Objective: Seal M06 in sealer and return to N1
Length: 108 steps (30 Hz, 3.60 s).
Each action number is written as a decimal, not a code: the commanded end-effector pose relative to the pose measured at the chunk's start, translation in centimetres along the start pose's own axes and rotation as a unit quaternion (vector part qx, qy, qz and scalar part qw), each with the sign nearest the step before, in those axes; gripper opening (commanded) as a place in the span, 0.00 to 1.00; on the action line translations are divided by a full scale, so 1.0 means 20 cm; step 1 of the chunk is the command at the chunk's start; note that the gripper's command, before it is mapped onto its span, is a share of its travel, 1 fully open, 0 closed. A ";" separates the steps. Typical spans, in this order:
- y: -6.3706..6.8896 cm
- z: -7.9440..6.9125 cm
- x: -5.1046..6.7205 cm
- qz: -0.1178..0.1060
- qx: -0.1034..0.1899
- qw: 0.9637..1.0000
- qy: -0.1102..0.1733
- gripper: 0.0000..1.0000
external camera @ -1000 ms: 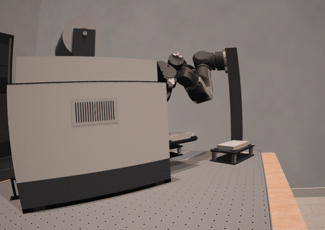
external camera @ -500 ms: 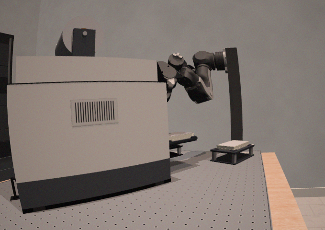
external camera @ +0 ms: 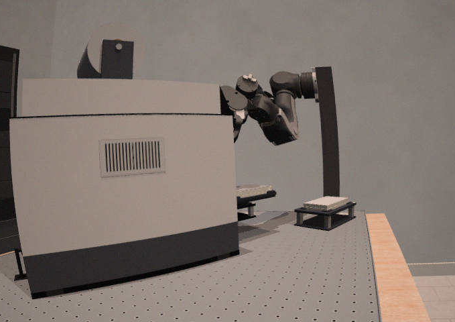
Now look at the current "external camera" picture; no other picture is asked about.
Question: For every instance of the beige well plate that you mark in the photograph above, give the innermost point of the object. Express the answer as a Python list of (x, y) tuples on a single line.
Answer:
[(253, 192)]

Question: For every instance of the cream well plate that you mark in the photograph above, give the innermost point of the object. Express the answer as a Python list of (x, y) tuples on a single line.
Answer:
[(326, 203)]

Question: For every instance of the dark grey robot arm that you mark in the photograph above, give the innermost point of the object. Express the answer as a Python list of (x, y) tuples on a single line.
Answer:
[(278, 108)]

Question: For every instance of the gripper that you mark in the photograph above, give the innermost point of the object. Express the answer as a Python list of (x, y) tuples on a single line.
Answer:
[(238, 104)]

